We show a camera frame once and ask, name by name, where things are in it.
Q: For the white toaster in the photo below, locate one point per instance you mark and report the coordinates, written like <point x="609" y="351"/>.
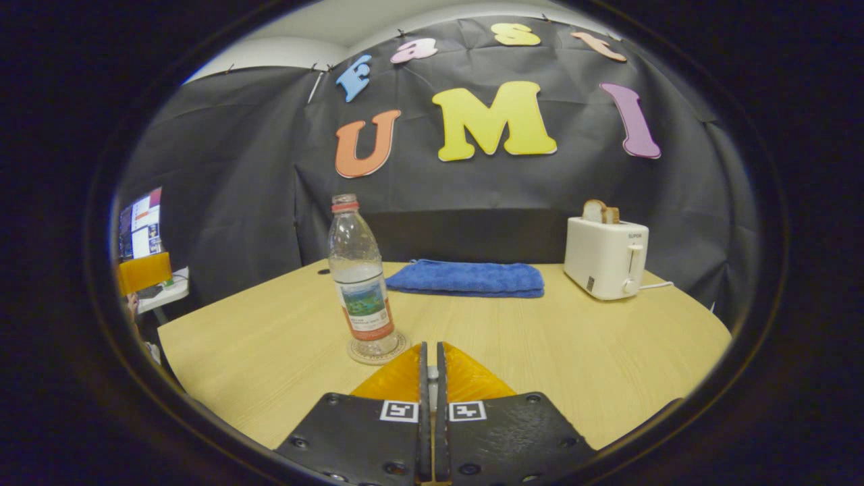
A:
<point x="604" y="260"/>

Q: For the clear plastic water bottle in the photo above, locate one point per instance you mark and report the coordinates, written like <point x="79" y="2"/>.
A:
<point x="361" y="283"/>

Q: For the white side table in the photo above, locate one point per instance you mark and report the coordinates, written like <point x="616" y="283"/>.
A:
<point x="165" y="290"/>

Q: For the toast bread slices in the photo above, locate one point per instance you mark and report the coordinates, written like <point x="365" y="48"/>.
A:
<point x="599" y="212"/>

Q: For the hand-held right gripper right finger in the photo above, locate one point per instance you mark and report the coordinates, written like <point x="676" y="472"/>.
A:
<point x="509" y="435"/>

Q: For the round brown coaster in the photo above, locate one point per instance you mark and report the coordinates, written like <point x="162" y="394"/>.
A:
<point x="398" y="347"/>

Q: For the computer monitor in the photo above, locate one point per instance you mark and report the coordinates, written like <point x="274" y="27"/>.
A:
<point x="142" y="226"/>

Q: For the blue folded towel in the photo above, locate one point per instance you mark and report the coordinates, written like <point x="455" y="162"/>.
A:
<point x="466" y="278"/>

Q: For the black backdrop cloth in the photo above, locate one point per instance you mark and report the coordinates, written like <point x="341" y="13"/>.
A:
<point x="506" y="196"/>

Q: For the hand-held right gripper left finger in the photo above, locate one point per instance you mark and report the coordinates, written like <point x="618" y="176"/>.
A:
<point x="361" y="439"/>

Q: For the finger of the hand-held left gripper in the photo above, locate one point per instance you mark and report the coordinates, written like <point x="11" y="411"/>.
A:
<point x="145" y="273"/>

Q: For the white teacup lid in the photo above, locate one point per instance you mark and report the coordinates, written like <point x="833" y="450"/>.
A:
<point x="433" y="375"/>

